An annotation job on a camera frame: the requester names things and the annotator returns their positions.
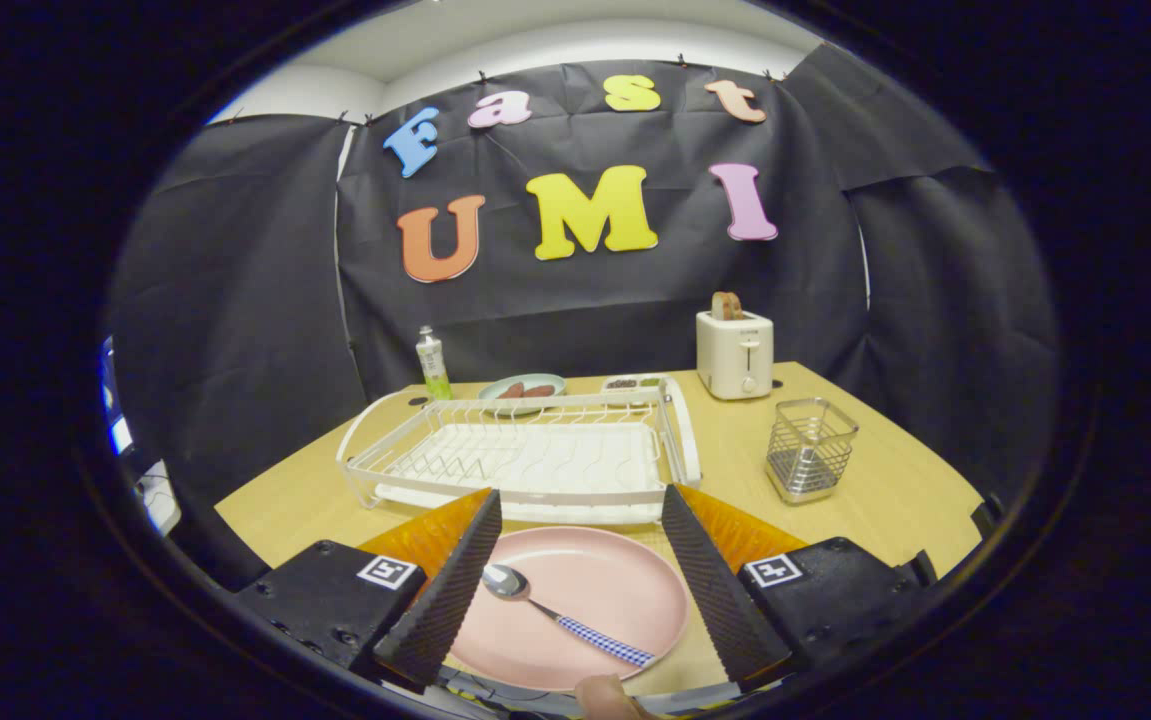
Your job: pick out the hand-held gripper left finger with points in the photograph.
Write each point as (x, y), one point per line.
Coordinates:
(440, 600)

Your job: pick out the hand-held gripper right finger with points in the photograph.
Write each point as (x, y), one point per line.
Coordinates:
(715, 600)

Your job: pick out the pink plate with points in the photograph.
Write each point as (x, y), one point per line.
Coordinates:
(605, 590)

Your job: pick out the white dish rack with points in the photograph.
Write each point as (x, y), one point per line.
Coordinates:
(535, 460)

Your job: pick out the pale green plate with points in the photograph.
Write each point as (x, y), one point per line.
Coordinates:
(525, 403)

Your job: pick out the white compartment dish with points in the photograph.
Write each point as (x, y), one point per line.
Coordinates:
(625, 382)

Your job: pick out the red sausage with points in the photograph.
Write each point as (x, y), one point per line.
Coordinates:
(510, 390)
(539, 390)

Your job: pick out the green and white bottle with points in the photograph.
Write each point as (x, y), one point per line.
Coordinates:
(433, 365)

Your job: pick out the cream toaster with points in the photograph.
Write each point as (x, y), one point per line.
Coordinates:
(733, 355)

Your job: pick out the brown bread slice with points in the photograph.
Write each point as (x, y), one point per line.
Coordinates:
(727, 305)

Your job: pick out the white object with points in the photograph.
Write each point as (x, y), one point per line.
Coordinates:
(160, 495)

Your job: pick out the black backdrop cloth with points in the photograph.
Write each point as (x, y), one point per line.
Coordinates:
(585, 310)

